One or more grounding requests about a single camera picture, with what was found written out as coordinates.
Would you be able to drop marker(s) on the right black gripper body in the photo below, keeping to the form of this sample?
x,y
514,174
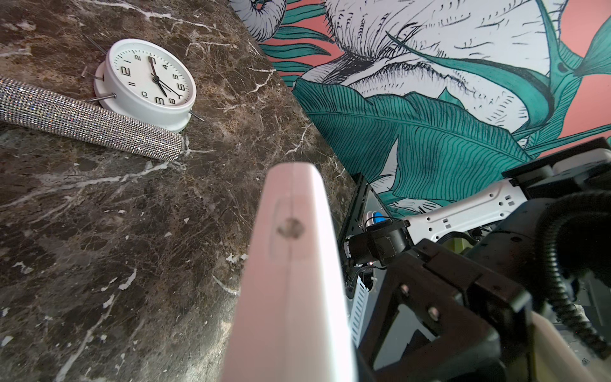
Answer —
x,y
480,319

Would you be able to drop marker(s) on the white remote control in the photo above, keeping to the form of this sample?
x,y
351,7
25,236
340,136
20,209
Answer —
x,y
291,319

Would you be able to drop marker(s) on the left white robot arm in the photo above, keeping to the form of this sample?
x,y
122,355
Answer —
x,y
549,247

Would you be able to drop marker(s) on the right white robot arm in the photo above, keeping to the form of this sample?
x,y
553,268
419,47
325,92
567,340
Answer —
x,y
460,227

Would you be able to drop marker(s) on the blue push button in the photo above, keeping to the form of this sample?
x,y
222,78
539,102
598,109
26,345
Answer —
x,y
374,217

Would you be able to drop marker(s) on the white alarm clock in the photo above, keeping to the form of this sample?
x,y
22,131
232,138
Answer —
x,y
143,81

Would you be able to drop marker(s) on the glitter microphone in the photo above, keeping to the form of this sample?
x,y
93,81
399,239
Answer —
x,y
26,105

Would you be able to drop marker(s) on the white vented cable duct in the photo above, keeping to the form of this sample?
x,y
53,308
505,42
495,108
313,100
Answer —
x,y
358,310

